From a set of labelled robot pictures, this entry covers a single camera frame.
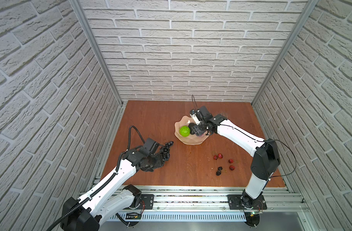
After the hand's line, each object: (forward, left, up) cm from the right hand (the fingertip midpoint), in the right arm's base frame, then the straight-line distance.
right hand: (199, 125), depth 87 cm
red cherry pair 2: (-23, -17, -14) cm, 32 cm away
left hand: (-20, +24, -6) cm, 32 cm away
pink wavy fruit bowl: (-2, +4, -14) cm, 15 cm away
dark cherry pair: (-25, -9, -14) cm, 30 cm away
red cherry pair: (-15, -9, -15) cm, 23 cm away
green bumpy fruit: (+2, +9, -8) cm, 13 cm away
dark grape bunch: (-10, +23, -13) cm, 28 cm away
